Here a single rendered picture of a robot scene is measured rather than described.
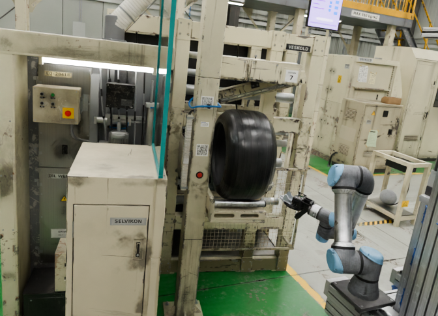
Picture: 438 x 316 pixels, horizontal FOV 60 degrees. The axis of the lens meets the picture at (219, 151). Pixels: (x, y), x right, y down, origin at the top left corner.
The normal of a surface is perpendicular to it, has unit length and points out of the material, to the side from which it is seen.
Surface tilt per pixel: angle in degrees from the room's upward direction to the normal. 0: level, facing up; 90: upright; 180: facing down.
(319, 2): 90
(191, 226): 90
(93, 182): 90
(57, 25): 90
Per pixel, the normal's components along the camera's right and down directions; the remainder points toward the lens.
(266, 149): 0.24, -0.11
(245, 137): 0.24, -0.34
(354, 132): -0.91, 0.00
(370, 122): 0.39, 0.28
